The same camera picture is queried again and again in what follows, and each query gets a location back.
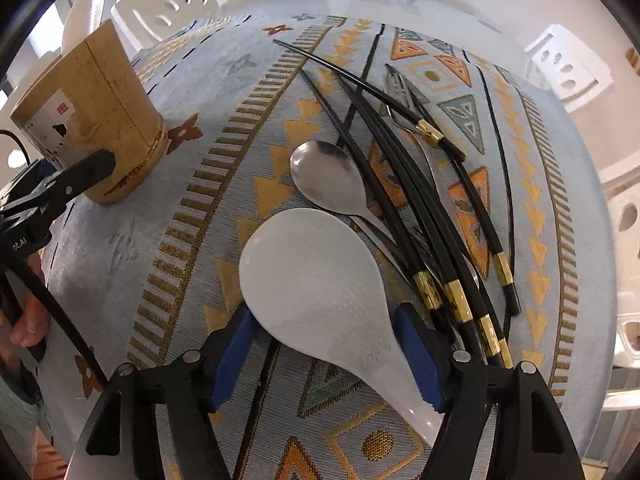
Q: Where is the person's left hand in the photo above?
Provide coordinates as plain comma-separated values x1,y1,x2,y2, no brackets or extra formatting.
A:
11,255,52,348

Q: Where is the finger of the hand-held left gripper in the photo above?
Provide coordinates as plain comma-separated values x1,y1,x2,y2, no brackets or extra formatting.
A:
30,149,117,213

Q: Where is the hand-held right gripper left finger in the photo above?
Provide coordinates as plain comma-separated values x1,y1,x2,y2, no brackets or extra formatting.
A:
75,302,273,480

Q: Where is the person's green garment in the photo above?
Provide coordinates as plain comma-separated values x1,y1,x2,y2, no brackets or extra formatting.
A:
0,360,43,461

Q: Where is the white rice paddle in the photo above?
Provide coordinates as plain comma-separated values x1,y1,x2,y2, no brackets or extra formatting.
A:
239,208,448,448

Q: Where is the white plastic chair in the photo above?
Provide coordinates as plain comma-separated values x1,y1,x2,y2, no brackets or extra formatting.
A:
61,0,107,56
597,152,640,411
525,24,613,113
111,0,236,53

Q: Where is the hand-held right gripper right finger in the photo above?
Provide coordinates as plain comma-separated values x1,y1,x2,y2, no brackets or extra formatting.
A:
394,302,586,480

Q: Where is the patterned blue table mat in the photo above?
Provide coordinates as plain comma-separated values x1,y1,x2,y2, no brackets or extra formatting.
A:
37,12,618,480

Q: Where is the bamboo utensil holder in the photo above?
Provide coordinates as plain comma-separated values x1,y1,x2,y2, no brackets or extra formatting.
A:
10,19,168,206

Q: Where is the pile of black chopsticks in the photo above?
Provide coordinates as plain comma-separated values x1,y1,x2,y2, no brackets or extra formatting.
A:
272,39,523,368

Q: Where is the black braided cable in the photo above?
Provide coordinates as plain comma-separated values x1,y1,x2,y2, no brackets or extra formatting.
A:
7,257,110,388
0,130,28,166

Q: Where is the metal spoon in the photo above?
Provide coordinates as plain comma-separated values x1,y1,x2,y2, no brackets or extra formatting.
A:
290,141,406,251

